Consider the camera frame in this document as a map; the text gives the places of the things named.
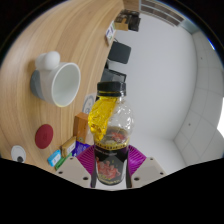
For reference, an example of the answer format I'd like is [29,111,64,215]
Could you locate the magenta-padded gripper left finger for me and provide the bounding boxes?
[54,145,97,189]

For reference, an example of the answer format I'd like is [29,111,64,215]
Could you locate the small tan box, white label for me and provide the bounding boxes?
[60,135,77,158]

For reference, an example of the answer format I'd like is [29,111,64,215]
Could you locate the clear drink bottle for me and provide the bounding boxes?
[87,81,134,188]

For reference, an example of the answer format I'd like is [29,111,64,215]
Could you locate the brown wooden tissue box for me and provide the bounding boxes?
[73,112,90,144]

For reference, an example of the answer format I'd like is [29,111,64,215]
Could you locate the small light blue box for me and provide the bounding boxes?
[46,149,63,168]

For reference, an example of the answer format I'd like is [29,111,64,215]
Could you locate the purple standing package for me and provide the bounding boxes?
[71,140,91,158]

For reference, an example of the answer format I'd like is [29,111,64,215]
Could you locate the dark brown box holder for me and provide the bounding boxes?
[114,9,142,33]

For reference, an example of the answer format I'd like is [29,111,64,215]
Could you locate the grey mesh-back office chair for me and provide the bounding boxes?
[100,68,128,88]

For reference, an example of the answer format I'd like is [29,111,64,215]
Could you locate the black office chair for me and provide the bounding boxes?
[106,40,132,65]

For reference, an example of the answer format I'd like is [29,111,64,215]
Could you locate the flat round red coaster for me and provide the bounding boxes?
[34,123,55,150]

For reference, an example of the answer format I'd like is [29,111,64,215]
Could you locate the white and grey mug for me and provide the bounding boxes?
[30,50,82,108]

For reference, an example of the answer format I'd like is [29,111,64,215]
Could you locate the small white round disc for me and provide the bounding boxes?
[10,144,27,164]

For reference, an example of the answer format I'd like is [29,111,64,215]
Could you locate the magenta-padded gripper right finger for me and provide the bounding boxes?
[126,145,167,189]

